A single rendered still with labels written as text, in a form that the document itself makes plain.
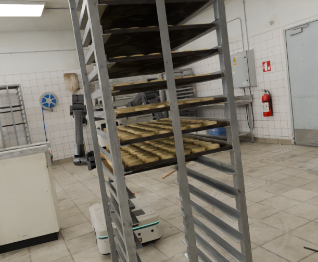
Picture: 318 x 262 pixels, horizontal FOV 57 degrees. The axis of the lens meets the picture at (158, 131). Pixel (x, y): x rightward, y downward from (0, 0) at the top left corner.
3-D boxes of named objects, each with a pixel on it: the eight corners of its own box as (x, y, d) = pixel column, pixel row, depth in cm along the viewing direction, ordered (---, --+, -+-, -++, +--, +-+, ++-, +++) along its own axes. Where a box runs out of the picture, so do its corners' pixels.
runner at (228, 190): (171, 167, 172) (170, 162, 172) (176, 166, 173) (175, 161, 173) (232, 198, 112) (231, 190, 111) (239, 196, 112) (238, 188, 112)
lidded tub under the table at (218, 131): (206, 134, 651) (205, 122, 648) (223, 131, 673) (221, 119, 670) (218, 135, 617) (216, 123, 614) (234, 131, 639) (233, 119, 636)
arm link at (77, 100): (85, 91, 197) (70, 91, 195) (86, 110, 194) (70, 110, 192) (85, 109, 239) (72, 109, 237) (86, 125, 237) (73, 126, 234)
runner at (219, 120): (165, 121, 169) (164, 116, 169) (169, 121, 170) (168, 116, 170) (224, 127, 109) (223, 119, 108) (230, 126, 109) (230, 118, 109)
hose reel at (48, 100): (64, 138, 684) (56, 91, 671) (65, 139, 668) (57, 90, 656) (46, 142, 665) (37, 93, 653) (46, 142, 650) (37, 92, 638)
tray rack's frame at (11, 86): (8, 173, 621) (-10, 89, 601) (34, 168, 646) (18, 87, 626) (10, 179, 566) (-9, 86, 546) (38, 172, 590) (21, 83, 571)
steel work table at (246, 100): (178, 142, 743) (173, 103, 732) (202, 137, 775) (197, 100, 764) (229, 149, 574) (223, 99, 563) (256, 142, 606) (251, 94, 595)
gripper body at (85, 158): (88, 153, 163) (77, 153, 166) (90, 170, 164) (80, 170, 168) (95, 150, 169) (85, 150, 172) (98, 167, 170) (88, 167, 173)
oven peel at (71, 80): (80, 161, 671) (63, 73, 672) (80, 161, 675) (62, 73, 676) (93, 158, 684) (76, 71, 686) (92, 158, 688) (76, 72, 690)
